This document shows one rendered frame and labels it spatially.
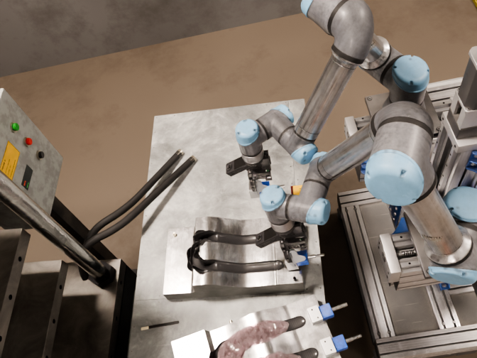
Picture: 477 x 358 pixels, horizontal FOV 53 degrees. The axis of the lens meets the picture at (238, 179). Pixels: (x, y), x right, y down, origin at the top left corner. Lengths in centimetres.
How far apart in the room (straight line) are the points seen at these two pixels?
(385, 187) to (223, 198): 104
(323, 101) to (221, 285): 71
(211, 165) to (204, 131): 19
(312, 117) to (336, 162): 17
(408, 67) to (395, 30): 203
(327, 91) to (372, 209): 128
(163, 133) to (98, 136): 131
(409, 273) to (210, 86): 224
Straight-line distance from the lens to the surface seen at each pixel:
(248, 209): 191
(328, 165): 133
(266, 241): 153
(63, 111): 376
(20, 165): 172
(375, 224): 252
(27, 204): 149
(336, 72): 135
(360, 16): 132
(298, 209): 134
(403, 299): 239
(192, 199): 198
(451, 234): 125
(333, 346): 162
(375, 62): 169
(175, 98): 346
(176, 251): 183
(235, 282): 169
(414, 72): 167
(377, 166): 100
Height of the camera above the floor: 246
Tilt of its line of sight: 57 degrees down
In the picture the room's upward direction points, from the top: 18 degrees counter-clockwise
